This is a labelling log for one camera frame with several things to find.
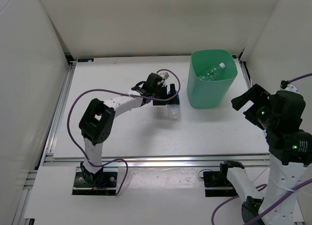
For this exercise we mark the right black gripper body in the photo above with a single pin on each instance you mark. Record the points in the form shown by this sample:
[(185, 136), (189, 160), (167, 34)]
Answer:
[(259, 113)]

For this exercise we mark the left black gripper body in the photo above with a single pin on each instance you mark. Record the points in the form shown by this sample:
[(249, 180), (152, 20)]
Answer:
[(160, 92)]

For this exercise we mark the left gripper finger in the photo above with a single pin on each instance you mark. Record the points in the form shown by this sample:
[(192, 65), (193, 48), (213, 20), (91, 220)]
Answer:
[(172, 91), (174, 101)]

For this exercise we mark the clear bottle blue label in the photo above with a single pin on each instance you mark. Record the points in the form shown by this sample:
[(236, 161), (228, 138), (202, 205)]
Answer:
[(173, 109)]

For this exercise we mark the clear plastic bottle white cap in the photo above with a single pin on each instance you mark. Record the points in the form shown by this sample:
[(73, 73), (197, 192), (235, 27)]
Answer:
[(213, 74)]

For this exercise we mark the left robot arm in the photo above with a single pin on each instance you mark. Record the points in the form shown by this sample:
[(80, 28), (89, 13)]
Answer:
[(97, 121)]

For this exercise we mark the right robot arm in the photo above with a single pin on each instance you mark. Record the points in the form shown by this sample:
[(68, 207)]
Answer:
[(290, 153)]

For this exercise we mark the green plastic bin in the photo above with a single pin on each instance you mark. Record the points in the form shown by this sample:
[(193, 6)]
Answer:
[(209, 93)]

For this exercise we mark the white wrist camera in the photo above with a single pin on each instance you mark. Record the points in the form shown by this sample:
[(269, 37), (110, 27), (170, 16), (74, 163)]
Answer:
[(164, 75)]

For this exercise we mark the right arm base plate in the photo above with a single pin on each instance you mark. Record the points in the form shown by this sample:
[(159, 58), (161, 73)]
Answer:
[(215, 184)]

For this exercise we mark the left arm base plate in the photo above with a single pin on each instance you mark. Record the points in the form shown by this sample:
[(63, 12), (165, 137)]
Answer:
[(105, 185)]

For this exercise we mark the aluminium table frame rail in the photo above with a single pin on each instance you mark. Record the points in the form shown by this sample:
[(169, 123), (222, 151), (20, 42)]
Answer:
[(149, 137)]

